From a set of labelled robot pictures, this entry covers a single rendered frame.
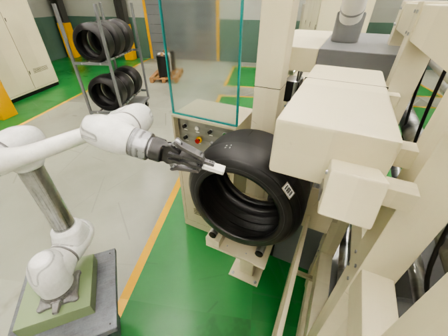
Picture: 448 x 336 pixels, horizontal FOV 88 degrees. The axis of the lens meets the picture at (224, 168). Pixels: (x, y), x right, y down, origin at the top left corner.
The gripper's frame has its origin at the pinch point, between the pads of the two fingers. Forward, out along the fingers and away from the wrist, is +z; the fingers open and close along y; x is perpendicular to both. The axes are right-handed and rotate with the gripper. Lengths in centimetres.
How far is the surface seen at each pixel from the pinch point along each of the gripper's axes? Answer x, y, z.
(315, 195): 35, -33, 56
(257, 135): 37.4, -10.0, 14.9
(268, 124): 54, -13, 21
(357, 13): 102, 37, 47
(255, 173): 16.4, -13.1, 17.3
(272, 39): 61, 23, 8
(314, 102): 7.3, 26.9, 19.5
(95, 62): 280, -147, -221
